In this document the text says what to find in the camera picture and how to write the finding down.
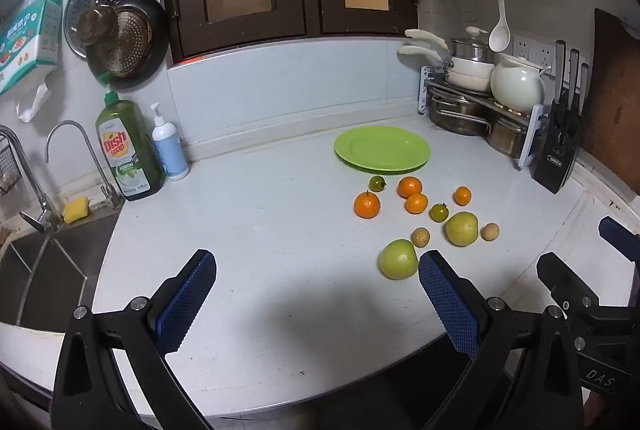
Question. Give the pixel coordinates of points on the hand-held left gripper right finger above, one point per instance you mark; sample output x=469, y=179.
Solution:
x=450, y=305

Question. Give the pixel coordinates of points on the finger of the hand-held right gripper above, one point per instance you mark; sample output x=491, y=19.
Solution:
x=562, y=277
x=620, y=235

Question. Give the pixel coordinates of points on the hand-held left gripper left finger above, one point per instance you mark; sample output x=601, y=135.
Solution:
x=185, y=305

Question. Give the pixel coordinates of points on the brown longan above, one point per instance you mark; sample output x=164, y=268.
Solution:
x=420, y=237
x=490, y=231

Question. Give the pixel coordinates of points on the yellowish green guava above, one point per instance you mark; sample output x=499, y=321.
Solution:
x=461, y=228

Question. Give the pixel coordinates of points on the small green tomato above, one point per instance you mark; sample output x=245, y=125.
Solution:
x=440, y=212
x=376, y=183

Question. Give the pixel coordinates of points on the small orange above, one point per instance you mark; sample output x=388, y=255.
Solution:
x=462, y=195

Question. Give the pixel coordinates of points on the orange with green stem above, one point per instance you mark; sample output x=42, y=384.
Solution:
x=367, y=205

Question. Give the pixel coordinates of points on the green plate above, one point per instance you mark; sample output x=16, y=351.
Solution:
x=382, y=149

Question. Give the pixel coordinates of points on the black knife block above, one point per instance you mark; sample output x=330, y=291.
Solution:
x=557, y=150

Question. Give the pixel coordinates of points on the grey pot rack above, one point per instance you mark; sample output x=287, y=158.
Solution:
x=529, y=145

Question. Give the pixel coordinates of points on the steel sink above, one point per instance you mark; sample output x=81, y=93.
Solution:
x=55, y=270

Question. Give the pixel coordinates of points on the brown wooden cutting board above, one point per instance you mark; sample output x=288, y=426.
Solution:
x=617, y=100

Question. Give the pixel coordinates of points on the yellow sponge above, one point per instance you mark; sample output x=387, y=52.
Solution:
x=76, y=209

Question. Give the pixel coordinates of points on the small steel pot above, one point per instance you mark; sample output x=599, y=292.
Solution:
x=507, y=138

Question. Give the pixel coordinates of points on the white pump bottle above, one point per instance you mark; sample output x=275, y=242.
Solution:
x=170, y=150

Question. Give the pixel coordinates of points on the green dish soap bottle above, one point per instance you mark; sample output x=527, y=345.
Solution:
x=127, y=145

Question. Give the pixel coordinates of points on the steel tap with lever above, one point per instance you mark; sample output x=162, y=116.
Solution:
x=42, y=205

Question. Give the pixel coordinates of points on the white kettle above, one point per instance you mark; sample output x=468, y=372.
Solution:
x=517, y=85

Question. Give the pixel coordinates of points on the wide steel pot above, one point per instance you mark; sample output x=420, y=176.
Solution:
x=457, y=115

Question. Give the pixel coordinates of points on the cream pan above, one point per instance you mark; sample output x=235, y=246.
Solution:
x=470, y=65
x=467, y=83

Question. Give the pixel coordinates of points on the gooseneck steel faucet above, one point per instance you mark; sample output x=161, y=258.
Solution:
x=65, y=124

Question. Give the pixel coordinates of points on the white spoon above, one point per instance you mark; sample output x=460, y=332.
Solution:
x=499, y=35

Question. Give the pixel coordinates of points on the steel pot with glass lid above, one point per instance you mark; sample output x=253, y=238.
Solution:
x=470, y=48

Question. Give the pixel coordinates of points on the black frying pan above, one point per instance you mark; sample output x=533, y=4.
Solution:
x=159, y=40

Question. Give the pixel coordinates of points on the golden colander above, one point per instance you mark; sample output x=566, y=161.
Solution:
x=131, y=43

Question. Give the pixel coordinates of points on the small copper pot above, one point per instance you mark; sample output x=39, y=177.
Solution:
x=95, y=25

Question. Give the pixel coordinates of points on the printed bag box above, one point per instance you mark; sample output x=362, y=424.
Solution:
x=30, y=40

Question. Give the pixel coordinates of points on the white wall socket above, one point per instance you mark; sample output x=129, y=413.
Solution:
x=532, y=53

